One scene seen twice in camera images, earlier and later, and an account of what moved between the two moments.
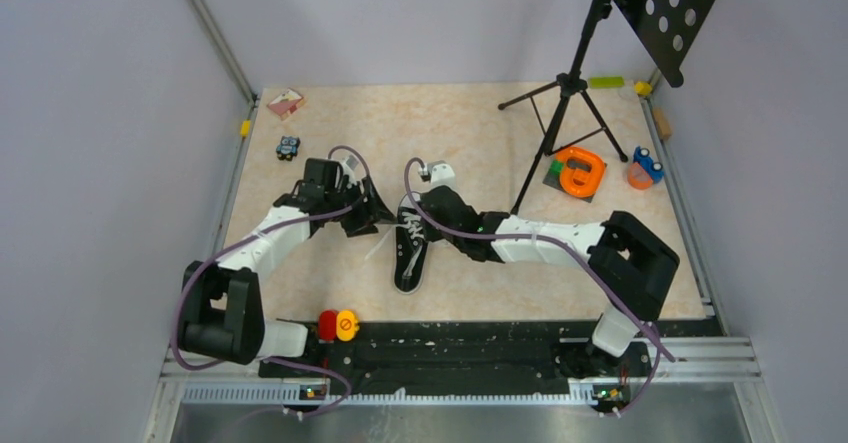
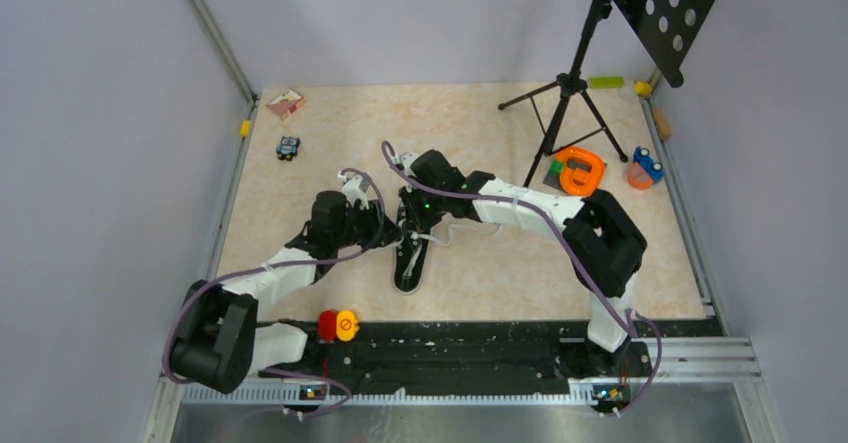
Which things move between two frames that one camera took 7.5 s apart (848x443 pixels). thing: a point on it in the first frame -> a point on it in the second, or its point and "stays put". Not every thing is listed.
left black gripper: (368, 212) -> (374, 216)
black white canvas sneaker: (410, 245) stays put
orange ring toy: (581, 182) stays put
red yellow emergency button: (333, 324) stays put
